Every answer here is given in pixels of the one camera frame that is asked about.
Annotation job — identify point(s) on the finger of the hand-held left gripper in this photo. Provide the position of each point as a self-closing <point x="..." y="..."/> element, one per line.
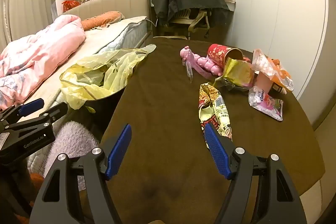
<point x="56" y="111"/>
<point x="31" y="106"/>

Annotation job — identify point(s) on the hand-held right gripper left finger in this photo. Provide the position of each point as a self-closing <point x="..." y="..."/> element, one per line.
<point x="119" y="150"/>

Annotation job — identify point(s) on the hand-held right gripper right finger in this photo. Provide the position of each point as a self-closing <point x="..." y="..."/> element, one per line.
<point x="218" y="153"/>

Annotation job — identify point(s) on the yellow plastic bin bag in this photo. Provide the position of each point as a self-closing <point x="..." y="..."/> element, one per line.
<point x="86" y="87"/>

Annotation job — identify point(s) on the long printed snack wrapper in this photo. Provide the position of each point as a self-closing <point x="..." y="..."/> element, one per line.
<point x="215" y="106"/>

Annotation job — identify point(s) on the clear plastic wrapper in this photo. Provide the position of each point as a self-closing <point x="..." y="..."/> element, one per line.
<point x="265" y="104"/>
<point x="262" y="61"/>

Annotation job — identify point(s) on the gold foil wrapper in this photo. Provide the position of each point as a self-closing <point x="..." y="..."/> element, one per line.
<point x="237" y="73"/>

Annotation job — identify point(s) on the orange snack packet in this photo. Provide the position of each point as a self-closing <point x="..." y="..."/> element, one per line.
<point x="284" y="74"/>

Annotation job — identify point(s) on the lilac fluffy rug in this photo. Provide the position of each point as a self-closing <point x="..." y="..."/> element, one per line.
<point x="71" y="140"/>

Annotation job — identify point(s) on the pink quilt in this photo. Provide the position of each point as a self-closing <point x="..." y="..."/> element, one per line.
<point x="39" y="56"/>

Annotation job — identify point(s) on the pink caterpillar toy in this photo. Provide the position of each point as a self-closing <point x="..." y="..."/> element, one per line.
<point x="207" y="65"/>

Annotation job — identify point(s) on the red paper cup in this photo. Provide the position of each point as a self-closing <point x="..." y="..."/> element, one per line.
<point x="218" y="53"/>

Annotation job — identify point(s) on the beige vertical curtain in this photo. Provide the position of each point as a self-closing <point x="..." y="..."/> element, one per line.
<point x="26" y="3"/>

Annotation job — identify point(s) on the orange pillow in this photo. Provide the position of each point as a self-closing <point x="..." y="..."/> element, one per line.
<point x="102" y="18"/>

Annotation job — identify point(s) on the white quilted mattress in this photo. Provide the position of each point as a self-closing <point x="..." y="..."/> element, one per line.
<point x="131" y="35"/>

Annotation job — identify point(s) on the small red plastic bag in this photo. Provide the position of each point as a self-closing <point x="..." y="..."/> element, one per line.
<point x="70" y="5"/>

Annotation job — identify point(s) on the beige upholstered headboard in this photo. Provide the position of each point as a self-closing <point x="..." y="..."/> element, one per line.
<point x="110" y="2"/>

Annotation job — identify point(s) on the beige office chair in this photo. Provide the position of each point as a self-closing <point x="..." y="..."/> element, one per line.
<point x="183" y="20"/>

